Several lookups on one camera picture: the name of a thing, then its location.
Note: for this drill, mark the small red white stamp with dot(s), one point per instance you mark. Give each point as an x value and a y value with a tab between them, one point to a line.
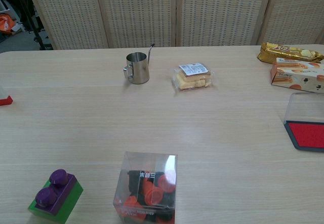
6	101

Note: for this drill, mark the clear-wrapped cracker packet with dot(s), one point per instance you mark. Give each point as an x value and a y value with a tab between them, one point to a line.
192	80

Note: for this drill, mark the stainless steel gooseneck pitcher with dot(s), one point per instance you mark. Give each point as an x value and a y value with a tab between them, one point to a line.
138	69

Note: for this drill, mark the clear box orange black pieces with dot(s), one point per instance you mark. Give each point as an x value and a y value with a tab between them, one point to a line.
148	191

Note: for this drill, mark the wooden rattan folding screen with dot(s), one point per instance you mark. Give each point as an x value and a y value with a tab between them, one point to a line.
141	13

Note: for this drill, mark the gold foil snack packet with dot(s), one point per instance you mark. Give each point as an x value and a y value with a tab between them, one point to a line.
283	53

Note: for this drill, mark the orange biscuit box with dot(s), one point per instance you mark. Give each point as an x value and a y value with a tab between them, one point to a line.
298	78

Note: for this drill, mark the green purple toy block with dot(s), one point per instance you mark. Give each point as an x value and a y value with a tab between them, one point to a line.
57	196

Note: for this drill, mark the black tripod stand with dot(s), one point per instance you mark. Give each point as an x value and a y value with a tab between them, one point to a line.
38	35

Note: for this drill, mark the red ink pad clear lid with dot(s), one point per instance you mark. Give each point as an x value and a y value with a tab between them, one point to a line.
307	134

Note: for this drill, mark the orange bag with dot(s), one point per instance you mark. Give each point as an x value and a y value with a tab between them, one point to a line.
5	23

